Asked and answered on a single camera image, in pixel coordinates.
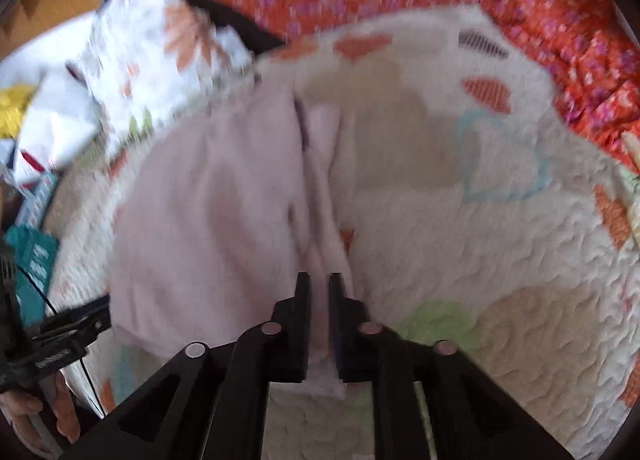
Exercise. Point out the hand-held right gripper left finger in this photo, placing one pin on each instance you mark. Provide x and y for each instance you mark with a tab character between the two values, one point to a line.
301	320

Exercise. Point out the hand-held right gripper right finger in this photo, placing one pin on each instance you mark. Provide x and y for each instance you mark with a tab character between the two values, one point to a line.
337	320

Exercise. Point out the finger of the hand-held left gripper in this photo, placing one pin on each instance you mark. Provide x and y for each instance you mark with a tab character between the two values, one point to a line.
82	314
65	345

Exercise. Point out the pink floral print garment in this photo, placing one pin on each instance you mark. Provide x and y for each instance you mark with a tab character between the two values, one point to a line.
210	220

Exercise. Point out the person's left hand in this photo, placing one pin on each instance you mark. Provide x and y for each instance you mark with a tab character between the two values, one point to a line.
65	410

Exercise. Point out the teal plastic basket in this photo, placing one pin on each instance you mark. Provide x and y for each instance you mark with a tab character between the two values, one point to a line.
35	260

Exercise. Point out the colourful patterned box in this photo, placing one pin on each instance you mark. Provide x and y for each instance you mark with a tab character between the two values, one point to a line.
37	200

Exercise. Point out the cream quilted bedspread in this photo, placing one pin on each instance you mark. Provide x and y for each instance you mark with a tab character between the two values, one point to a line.
475	250

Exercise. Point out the white plastic bag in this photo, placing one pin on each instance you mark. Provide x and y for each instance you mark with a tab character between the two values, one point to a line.
55	124

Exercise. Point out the yellow plastic bag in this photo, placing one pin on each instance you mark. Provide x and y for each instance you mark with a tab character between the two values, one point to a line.
12	107

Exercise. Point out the white floral pillow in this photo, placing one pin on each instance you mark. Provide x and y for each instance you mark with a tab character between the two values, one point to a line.
150	49

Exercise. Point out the dark cloth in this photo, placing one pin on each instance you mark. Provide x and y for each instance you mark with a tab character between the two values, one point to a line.
225	17

